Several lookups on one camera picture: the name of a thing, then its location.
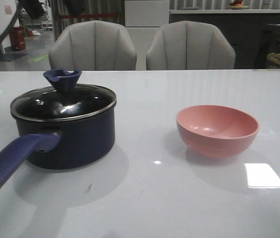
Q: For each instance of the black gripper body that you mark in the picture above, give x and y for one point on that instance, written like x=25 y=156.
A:
x=35 y=10

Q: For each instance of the glass lid blue knob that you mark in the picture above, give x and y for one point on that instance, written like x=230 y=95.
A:
x=64 y=100

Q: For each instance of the pink bowl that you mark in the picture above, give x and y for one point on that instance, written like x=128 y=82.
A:
x=216 y=131

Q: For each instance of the red bin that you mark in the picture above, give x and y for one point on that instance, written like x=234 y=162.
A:
x=17 y=39

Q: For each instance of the red barrier belt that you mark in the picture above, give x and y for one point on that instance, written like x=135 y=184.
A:
x=87 y=16

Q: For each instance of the left grey upholstered chair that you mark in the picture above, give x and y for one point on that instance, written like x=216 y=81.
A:
x=93 y=46

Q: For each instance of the grey upholstered chair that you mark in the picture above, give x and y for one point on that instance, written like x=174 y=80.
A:
x=189 y=45
x=93 y=46

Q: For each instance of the white cabinet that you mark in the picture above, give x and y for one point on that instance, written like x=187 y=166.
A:
x=142 y=20

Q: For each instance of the dark blue saucepan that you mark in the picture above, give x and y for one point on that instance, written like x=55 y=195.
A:
x=58 y=145

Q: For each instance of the right grey upholstered chair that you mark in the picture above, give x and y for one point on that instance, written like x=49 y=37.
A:
x=189 y=45

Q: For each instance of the fruit plate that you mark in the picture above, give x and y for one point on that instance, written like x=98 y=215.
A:
x=237 y=4

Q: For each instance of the dark counter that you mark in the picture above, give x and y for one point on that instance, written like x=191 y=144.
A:
x=244 y=29

